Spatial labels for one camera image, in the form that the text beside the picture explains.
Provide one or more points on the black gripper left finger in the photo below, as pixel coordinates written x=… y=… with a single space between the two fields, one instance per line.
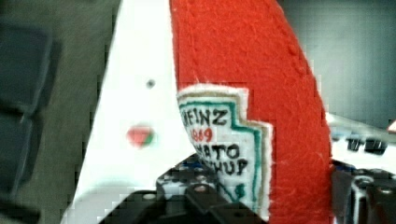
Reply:
x=186 y=194

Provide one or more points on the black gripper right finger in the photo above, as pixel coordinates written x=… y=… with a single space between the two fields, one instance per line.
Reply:
x=363 y=196

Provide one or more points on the red plush ketchup bottle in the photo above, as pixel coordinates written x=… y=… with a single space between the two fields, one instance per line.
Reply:
x=251 y=108

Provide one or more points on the plush strawberry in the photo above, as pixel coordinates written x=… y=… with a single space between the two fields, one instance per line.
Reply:
x=140 y=136

